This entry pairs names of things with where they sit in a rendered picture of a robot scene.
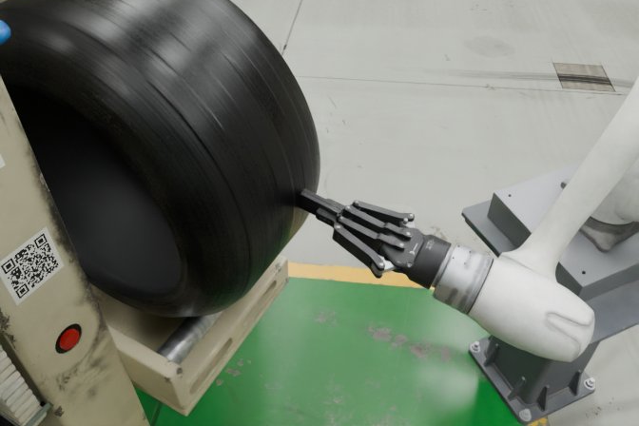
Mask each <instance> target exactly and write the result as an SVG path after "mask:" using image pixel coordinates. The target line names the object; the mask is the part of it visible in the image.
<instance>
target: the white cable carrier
mask: <svg viewBox="0 0 639 426"><path fill-rule="evenodd" d="M41 402H42V399H41V398H40V397H39V396H38V395H36V394H35V393H33V392H32V391H31V389H30V388H29V387H28V385H27V384H26V383H25V382H24V379H23V378H22V377H21V376H20V373H19V372H18V371H17V370H16V368H15V366H14V365H13V364H12V363H11V360H10V359H9V358H8V357H7V353H6V352H5V351H4V350H3V349H2V346H1V345H0V411H1V413H2V414H4V415H5V416H7V417H8V418H10V419H11V420H13V421H14V422H16V423H17V424H19V425H20V426H25V425H26V424H27V423H28V422H29V421H30V420H31V419H32V418H33V417H34V416H35V415H36V414H37V413H38V412H39V410H40V409H41V408H42V406H41V405H40V403H41ZM46 415H47V413H44V414H43V415H42V416H41V417H40V418H39V419H38V420H37V421H36V422H35V423H34V424H33V425H32V426H37V425H38V424H39V423H40V422H41V421H42V419H43V418H44V417H45V416H46Z"/></svg>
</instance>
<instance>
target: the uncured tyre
mask: <svg viewBox="0 0 639 426"><path fill-rule="evenodd" d="M0 20H1V21H3V22H4V23H6V24H7V25H8V26H9V28H10V38H9V39H8V40H7V42H5V43H4V44H3V45H1V46H0V75H1V77H2V80H3V82H4V84H5V87H6V89H7V91H8V94H9V96H10V99H11V101H12V103H13V106H14V108H15V110H16V113H17V115H18V118H19V120H20V122H21V125H22V127H23V129H24V131H25V133H26V135H27V138H28V140H29V144H30V146H31V148H32V151H33V153H34V155H35V158H36V160H37V163H38V164H39V167H40V169H41V172H42V174H43V177H44V179H45V181H46V184H47V186H48V189H49V191H50V193H51V196H52V198H53V200H54V202H55V204H56V206H57V208H58V211H59V213H60V215H61V218H62V220H63V222H64V225H65V227H66V230H67V232H68V235H69V237H70V239H71V242H72V244H73V246H74V249H75V251H76V253H77V256H78V260H79V263H80V265H81V267H82V268H83V270H84V272H85V274H86V276H87V279H88V282H90V283H91V284H93V285H94V286H95V287H97V288H98V289H100V290H102V291H103V292H105V293H106V294H108V295H110V296H111V297H112V298H114V299H116V300H118V301H120V302H122V303H124V304H126V305H129V306H131V307H133V308H135V309H138V310H141V311H143V312H146V313H148V314H152V315H156V316H161V317H168V318H181V317H198V316H208V315H213V314H216V313H219V312H221V311H222V310H224V309H226V308H227V307H229V306H230V305H232V304H233V303H235V302H236V301H238V300H240V299H241V298H243V297H244V296H245V295H246V294H247V293H248V292H249V291H250V290H251V288H252V287H253V286H254V285H255V283H256V282H257V281H258V280H259V278H260V277H261V276H262V275H263V273H264V272H265V271H266V270H267V268H268V267H269V266H270V265H271V263H272V262H273V261H274V260H275V259H276V257H277V256H278V255H279V254H280V252H281V251H282V250H283V248H284V247H285V246H286V245H287V244H288V243H289V242H290V241H291V240H292V238H293V237H294V236H295V235H296V233H297V232H298V231H299V230H300V228H301V227H302V226H303V224H304V223H305V221H306V219H307V217H308V215H309V212H307V211H305V210H303V209H301V208H299V199H300V193H301V192H302V191H303V190H304V189H307V190H309V191H311V192H313V193H315V194H317V191H318V188H319V183H320V144H319V139H318V134H317V130H316V127H315V123H314V120H313V117H312V114H311V111H310V108H309V106H308V104H307V101H306V99H305V97H304V95H303V92H302V90H301V88H300V85H299V83H298V81H297V79H296V78H295V76H294V74H293V72H292V71H291V69H290V67H289V66H288V65H287V64H286V62H285V60H284V59H283V57H282V56H281V54H280V53H279V51H278V50H277V49H276V47H275V46H274V45H273V43H272V42H271V41H270V40H269V38H268V37H267V36H266V35H265V34H264V32H263V31H262V30H261V29H260V28H259V27H258V26H257V25H256V23H255V22H254V21H253V20H252V19H251V18H250V17H249V16H248V15H247V14H246V13H244V12H243V11H242V10H241V9H240V8H239V7H238V6H237V5H235V4H234V3H233V2H232V1H231V0H7V1H5V2H2V3H0Z"/></svg>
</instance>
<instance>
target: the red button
mask: <svg viewBox="0 0 639 426"><path fill-rule="evenodd" d="M78 339H79V332H78V331H77V330H75V329H69V330H67V331H66V332H65V333H64V335H63V336H62V337H61V339H60V342H59V344H60V347H61V348H63V349H65V350H67V349H70V348H71V347H73V346H74V345H75V344H76V342H77V341H78Z"/></svg>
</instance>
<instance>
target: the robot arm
mask: <svg viewBox="0 0 639 426"><path fill-rule="evenodd" d="M561 187H562V188H563V191H562V192H561V194H560V195H559V197H558V198H557V200H556V201H555V202H554V204H553V205H552V207H551V208H550V210H549V211H548V213H547V214H546V215H545V217H544V218H543V220H542V221H541V222H540V224H539V225H538V226H537V227H536V228H535V230H534V231H533V232H532V234H531V235H530V236H529V238H528V239H527V240H526V241H525V242H524V243H523V244H522V245H521V246H520V247H519V248H517V249H516V250H514V251H511V252H503V253H502V254H501V255H500V256H499V258H498V259H494V258H492V257H490V256H489V255H487V254H483V253H481V252H479V251H477V250H475V249H473V248H471V247H470V246H468V245H466V244H463V243H461V242H458V243H457V244H456V246H455V249H453V248H451V247H450V246H451V243H450V242H446V241H444V240H442V239H441V238H439V237H437V236H435V235H433V234H429V235H427V236H426V235H424V234H423V233H422V232H421V231H420V230H419V229H417V228H415V224H414V219H415V215H414V214H413V213H399V212H396V211H394V210H390V209H387V208H383V207H380V206H376V205H373V204H369V203H364V202H361V201H357V200H355V201H353V203H352V204H350V205H343V204H341V203H338V202H336V201H334V200H332V199H328V198H327V199H325V198H322V197H321V196H319V195H317V194H315V193H313V192H311V191H309V190H307V189H304V190H303V191H302V192H301V193H300V199H299V208H301V209H303V210H305V211H307V212H309V213H311V214H313V215H315V216H316V218H317V219H318V220H319V221H322V222H323V223H326V224H328V225H330V226H332V227H333V229H334V231H333V236H332V239H333V240H334V241H335V242H336V243H338V244H339V245H340V246H342V247H343V248H344V249H345V250H347V251H348V252H349V253H351V254H352V255H353V256H354V257H356V258H357V259H358V260H359V261H361V262H362V263H364V264H365V265H366V266H367V267H369V269H370V270H371V272H372V273H373V275H374V276H375V277H376V278H377V279H380V278H381V277H382V275H383V273H386V272H389V271H391V270H392V271H394V272H396V273H402V274H405V275H406V276H407V277H408V279H409V280H410V281H413V282H415V283H417V284H419V285H420V286H422V287H424V288H426V289H428V290H429V289H430V288H431V286H432V287H434V289H435V290H434V292H433V297H434V298H435V299H437V300H439V301H441V302H443V303H445V304H447V305H449V306H451V307H453V308H454V309H456V310H458V311H459V312H460V313H464V314H466V315H467V316H469V317H471V318H472V319H474V320H475V321H477V322H478V323H479V324H480V325H481V327H482V328H483V329H484V330H486V331H487V332H488V333H490V334H491V335H493V336H495V337H497V338H498V339H501V340H503V341H505V342H507V343H509V344H510V345H512V346H514V347H516V348H518V349H521V350H525V351H527V352H529V353H532V354H534V355H536V356H539V357H542V358H548V359H553V360H559V361H566V362H571V361H574V360H575V359H576V358H578V357H579V356H580V355H581V354H582V353H583V352H584V350H585V349H586V348H587V347H588V345H589V343H590V341H591V337H592V335H593V330H594V312H593V311H592V310H591V308H590V307H589V306H588V305H587V304H586V303H584V302H583V301H582V300H581V299H580V298H578V297H577V296H576V295H575V294H573V292H572V291H570V290H569V289H567V288H566V287H564V286H562V285H561V284H559V283H557V281H556V277H555V269H556V265H557V264H558V262H559V260H560V258H561V256H562V254H563V252H564V251H565V249H566V247H567V246H568V244H569V243H570V241H571V239H572V238H573V237H574V235H575V234H576V232H577V231H579V232H580V233H582V234H583V235H584V236H585V237H586V238H588V239H589V240H590V241H591V242H592V243H593V244H594V245H595V246H596V248H597V249H598V250H599V251H601V252H603V253H609V252H610V251H611V249H612V248H613V247H614V246H615V245H616V244H618V243H619V242H622V241H623V240H625V239H627V238H629V237H630V236H632V235H634V234H636V233H637V232H639V76H638V78H637V80H636V82H635V84H634V86H633V87H632V89H631V91H630V93H629V95H628V97H627V98H626V100H625V102H624V103H623V104H622V105H621V107H620V108H619V110H618V111H617V113H616V114H615V116H614V117H613V119H612V120H611V122H610V124H609V125H608V126H607V128H606V129H605V131H604V132H603V134H602V135H601V137H600V138H599V139H598V141H597V142H596V144H595V145H594V147H593V148H592V149H591V151H590V153H589V154H588V156H587V157H586V158H585V160H584V161H583V163H582V164H581V165H580V166H579V168H578V169H577V170H576V172H575V173H574V175H573V176H572V178H571V179H565V180H564V181H563V182H562V183H561ZM380 256H381V257H380Z"/></svg>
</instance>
